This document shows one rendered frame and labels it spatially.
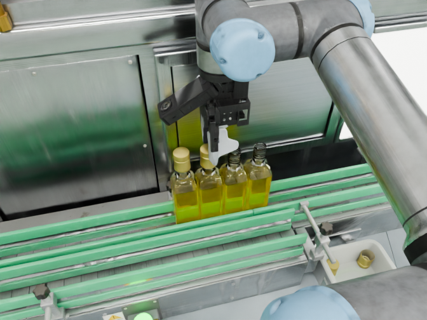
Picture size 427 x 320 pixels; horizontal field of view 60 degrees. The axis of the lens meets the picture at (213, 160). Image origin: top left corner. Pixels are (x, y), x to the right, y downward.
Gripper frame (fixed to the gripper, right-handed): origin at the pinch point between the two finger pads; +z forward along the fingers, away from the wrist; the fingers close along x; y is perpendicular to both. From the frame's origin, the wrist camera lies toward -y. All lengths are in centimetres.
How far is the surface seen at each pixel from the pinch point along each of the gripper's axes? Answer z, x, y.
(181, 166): 1.4, -1.4, -6.0
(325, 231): 14.6, -15.7, 22.3
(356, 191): 19.0, -3.9, 37.7
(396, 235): 40, -7, 55
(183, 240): 21.4, -6.2, -7.5
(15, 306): 21, -14, -44
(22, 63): -16.6, 15.1, -32.7
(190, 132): 5.1, 12.8, -1.5
